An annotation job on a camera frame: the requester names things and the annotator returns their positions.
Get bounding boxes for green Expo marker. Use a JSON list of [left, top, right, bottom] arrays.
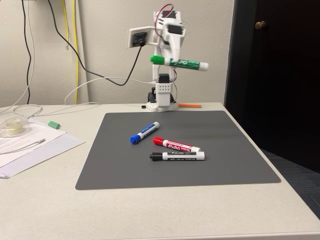
[[149, 55, 209, 73]]

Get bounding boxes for blue Expo marker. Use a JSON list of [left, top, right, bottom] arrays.
[[129, 121, 161, 145]]

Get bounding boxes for red Expo marker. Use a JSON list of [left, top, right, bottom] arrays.
[[152, 136, 202, 153]]

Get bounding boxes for black Expo marker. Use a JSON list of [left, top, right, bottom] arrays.
[[149, 151, 206, 162]]

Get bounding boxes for white base block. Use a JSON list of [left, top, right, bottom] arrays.
[[146, 101, 161, 112]]

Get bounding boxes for dark door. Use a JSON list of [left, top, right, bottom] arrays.
[[223, 0, 320, 174]]

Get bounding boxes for grey mat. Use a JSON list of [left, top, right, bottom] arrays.
[[75, 110, 282, 191]]

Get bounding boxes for blank paper sheet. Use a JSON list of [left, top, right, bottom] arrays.
[[0, 132, 86, 179]]

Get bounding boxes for printed paper sheet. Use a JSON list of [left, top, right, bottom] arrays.
[[0, 118, 68, 155]]

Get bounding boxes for red arm wire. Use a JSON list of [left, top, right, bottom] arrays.
[[154, 3, 175, 37]]

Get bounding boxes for white camera box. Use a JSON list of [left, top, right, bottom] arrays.
[[128, 25, 161, 49]]

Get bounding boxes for thick black cable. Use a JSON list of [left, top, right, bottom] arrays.
[[46, 0, 146, 87]]

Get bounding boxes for yellow cable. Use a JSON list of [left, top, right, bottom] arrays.
[[72, 0, 80, 105], [62, 0, 70, 51]]

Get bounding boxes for thin black cable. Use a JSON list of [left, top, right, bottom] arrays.
[[21, 0, 34, 105]]

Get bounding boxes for looped thin white cable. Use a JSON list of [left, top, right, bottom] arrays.
[[0, 102, 101, 119]]

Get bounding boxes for white charging cable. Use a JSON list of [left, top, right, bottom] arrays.
[[0, 138, 47, 155]]

